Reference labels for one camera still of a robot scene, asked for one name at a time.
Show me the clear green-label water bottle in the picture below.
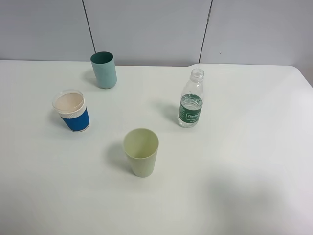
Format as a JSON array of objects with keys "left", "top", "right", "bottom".
[{"left": 178, "top": 69, "right": 204, "bottom": 128}]

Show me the blue sleeved paper cup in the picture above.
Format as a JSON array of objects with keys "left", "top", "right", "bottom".
[{"left": 52, "top": 90, "right": 90, "bottom": 132}]

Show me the light green plastic cup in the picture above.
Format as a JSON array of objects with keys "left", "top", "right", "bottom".
[{"left": 123, "top": 128, "right": 159, "bottom": 178}]

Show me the teal plastic cup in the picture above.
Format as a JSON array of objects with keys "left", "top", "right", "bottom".
[{"left": 90, "top": 51, "right": 117, "bottom": 89}]

